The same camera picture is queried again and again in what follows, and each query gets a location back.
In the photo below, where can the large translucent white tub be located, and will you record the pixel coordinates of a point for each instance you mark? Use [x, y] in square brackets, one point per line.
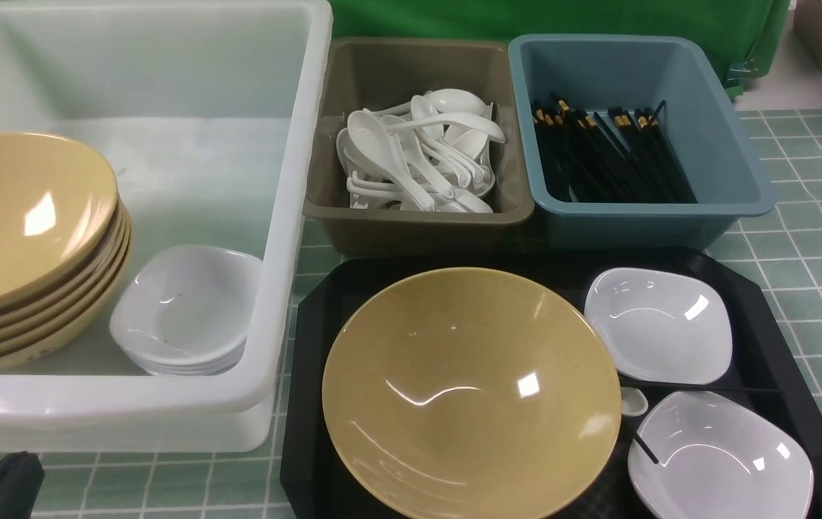
[207, 111]

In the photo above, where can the white square dish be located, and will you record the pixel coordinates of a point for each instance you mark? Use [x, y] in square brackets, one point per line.
[718, 460]
[661, 327]

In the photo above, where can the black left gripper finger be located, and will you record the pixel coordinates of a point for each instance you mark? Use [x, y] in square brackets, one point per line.
[21, 478]

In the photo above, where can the black serving tray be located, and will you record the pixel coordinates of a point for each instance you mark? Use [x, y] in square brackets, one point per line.
[764, 376]

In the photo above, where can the pile of black chopsticks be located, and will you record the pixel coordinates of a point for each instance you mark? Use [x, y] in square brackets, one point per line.
[617, 156]

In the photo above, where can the pile of white spoons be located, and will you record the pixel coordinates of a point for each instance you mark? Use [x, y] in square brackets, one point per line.
[431, 153]

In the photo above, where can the olive brown plastic bin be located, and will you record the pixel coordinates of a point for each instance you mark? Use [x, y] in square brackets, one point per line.
[378, 73]

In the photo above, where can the yellow noodle bowl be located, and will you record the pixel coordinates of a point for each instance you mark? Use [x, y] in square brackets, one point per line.
[471, 393]

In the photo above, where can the black chopstick gold band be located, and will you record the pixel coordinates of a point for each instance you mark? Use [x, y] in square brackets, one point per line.
[676, 386]

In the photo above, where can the stack of yellow bowls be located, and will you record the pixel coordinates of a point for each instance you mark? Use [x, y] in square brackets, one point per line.
[65, 243]

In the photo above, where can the white ceramic soup spoon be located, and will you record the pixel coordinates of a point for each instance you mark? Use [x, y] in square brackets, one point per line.
[633, 402]

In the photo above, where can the stack of white dishes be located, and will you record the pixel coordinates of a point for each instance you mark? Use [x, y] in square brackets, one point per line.
[187, 312]

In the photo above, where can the blue plastic bin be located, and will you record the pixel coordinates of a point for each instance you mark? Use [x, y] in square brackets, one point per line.
[595, 72]

